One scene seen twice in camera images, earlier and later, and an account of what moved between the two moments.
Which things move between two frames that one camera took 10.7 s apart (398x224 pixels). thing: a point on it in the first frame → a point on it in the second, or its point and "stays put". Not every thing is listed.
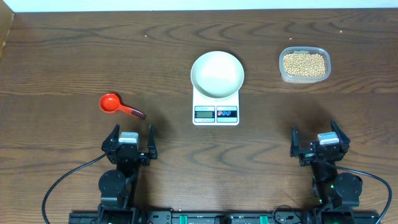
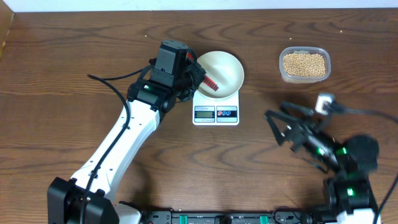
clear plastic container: [305, 64] stays put
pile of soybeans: [304, 65] stays put
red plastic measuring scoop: [111, 102] → [207, 79]
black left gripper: [144, 160] → [196, 74]
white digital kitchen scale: [213, 111] stays put
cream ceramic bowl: [217, 74] stays put
